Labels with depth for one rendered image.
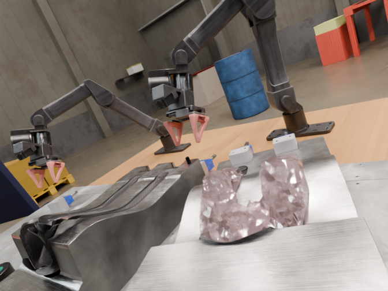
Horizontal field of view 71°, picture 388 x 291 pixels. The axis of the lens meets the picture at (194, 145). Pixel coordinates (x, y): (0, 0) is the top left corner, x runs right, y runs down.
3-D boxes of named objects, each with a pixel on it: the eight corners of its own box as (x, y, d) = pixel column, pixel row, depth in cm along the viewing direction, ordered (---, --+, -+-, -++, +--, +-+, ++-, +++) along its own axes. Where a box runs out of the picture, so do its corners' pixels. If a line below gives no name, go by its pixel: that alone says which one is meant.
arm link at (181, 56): (149, 96, 77) (144, 51, 74) (152, 93, 85) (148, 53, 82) (190, 93, 77) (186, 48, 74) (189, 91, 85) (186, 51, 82)
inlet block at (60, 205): (75, 198, 114) (68, 187, 113) (84, 196, 113) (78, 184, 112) (54, 217, 102) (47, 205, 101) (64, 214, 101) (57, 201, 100)
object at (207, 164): (212, 163, 91) (206, 148, 89) (224, 161, 87) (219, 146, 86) (191, 184, 81) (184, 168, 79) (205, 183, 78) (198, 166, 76)
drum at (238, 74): (276, 101, 482) (257, 43, 455) (260, 116, 437) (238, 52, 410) (244, 109, 528) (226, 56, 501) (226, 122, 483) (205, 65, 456)
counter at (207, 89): (251, 78, 930) (242, 52, 907) (207, 105, 750) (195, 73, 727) (230, 84, 989) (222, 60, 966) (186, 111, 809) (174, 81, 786)
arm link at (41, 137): (30, 147, 100) (28, 129, 102) (32, 151, 105) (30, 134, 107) (51, 145, 103) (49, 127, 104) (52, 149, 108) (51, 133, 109)
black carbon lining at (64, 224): (137, 181, 80) (123, 152, 78) (177, 178, 70) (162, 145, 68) (19, 273, 55) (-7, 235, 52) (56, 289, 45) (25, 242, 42)
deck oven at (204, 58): (227, 85, 1000) (209, 36, 952) (211, 95, 926) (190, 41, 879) (198, 94, 1098) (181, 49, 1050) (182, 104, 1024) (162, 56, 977)
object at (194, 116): (196, 140, 72) (194, 105, 73) (176, 144, 76) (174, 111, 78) (211, 142, 77) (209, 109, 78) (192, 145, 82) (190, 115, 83)
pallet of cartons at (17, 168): (49, 182, 609) (30, 150, 588) (77, 181, 518) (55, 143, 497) (3, 208, 541) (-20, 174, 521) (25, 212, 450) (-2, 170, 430)
